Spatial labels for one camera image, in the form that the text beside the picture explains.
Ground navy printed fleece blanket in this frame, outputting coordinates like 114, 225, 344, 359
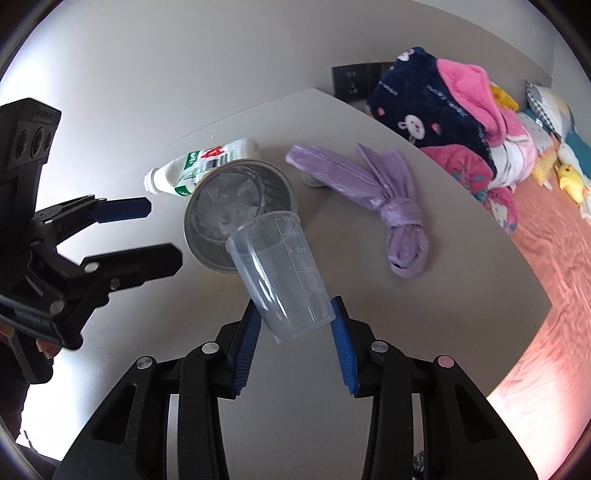
367, 46, 497, 178

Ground pink printed blanket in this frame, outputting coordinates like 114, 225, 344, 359
422, 144, 520, 236

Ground black wall socket panel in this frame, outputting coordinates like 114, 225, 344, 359
331, 61, 393, 100

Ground person's left hand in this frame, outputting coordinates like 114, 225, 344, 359
0, 324, 60, 360

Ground pink fleece blanket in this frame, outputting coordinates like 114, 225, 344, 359
436, 58, 536, 148

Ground person's left forearm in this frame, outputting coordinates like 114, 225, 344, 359
0, 344, 54, 444

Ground white goose plush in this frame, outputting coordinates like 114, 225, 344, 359
554, 141, 583, 169

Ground pink bed sheet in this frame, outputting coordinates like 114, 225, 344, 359
485, 185, 591, 462

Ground yellow plush cushion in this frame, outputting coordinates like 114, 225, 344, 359
531, 150, 557, 188

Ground checkered pillow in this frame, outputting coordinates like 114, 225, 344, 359
525, 80, 575, 144

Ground gold foil baking cup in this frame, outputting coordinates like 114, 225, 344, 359
184, 158, 297, 273

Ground white milk drink bottle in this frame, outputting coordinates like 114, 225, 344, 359
144, 137, 260, 198

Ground purple plastic bag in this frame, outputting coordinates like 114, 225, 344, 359
285, 143, 429, 278

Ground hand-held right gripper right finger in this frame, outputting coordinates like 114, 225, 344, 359
330, 295, 539, 480

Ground clear plastic measuring cup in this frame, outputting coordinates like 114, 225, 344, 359
226, 210, 337, 344

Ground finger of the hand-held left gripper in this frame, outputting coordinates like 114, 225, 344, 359
45, 196, 152, 241
81, 243, 183, 294

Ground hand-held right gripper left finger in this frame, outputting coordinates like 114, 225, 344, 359
53, 299, 264, 480

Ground white and pink blanket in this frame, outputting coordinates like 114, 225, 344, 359
489, 111, 539, 190

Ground yellow duck plush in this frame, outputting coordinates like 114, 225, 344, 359
556, 164, 591, 204

